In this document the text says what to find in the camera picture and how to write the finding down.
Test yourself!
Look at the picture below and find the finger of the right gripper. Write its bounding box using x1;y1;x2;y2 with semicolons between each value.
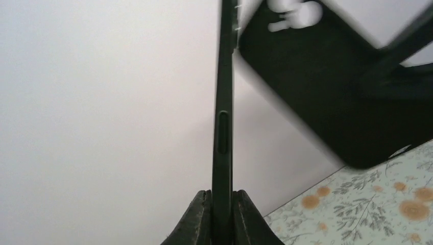
358;3;432;89

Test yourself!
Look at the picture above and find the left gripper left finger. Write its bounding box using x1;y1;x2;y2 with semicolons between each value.
161;190;212;245

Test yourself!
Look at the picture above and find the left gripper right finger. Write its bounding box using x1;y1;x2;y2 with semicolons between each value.
233;190;284;245

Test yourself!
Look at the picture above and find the black phone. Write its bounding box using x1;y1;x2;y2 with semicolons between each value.
211;0;240;244

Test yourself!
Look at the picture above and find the floral patterned table mat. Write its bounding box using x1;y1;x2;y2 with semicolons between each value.
265;142;432;244

